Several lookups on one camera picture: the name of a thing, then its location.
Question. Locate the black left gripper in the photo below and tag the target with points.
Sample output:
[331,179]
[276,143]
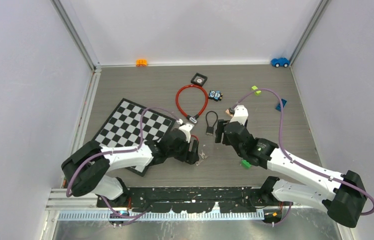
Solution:
[188,156]

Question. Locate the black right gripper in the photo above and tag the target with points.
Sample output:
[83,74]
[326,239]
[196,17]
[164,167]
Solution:
[220,124]

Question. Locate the silver keys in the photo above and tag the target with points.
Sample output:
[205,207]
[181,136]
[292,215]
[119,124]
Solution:
[202,156]

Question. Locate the small black cable padlock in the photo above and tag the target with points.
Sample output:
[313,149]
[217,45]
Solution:
[210,128]

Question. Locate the red cable lock chrome cylinder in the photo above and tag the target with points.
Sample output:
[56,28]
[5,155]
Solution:
[191,101]

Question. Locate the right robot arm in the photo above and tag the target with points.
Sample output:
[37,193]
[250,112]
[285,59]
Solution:
[340,195]

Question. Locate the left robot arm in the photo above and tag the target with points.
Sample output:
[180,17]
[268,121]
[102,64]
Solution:
[86,169]

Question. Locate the pink eraser block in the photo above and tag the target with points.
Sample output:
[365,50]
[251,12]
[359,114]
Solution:
[229,113]

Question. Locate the blue owl toy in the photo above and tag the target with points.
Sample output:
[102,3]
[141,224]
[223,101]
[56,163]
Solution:
[215,95]

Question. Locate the dark green cube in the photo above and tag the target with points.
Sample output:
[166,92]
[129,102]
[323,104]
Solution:
[244,163]

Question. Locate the lime green block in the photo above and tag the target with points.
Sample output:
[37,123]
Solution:
[256,90]

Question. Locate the black square framed box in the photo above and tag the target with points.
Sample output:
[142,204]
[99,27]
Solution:
[199,79]

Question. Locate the blue lego brick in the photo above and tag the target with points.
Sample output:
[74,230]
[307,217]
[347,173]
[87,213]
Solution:
[281,105]

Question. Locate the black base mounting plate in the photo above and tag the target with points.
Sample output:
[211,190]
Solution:
[238,199]

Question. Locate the black white checkerboard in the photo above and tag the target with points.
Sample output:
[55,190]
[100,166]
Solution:
[122,127]

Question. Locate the blue toy car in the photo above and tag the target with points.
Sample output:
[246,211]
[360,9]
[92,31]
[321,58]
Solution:
[280,62]

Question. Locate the orange toy car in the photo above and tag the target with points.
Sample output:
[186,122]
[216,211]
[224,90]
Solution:
[141,63]

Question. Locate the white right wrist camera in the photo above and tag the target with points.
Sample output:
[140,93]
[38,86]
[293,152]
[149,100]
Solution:
[240,115]

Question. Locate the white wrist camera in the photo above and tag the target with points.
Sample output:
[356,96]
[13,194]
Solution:
[240,115]
[186,128]

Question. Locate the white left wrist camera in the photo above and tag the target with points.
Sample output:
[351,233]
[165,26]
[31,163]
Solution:
[186,128]

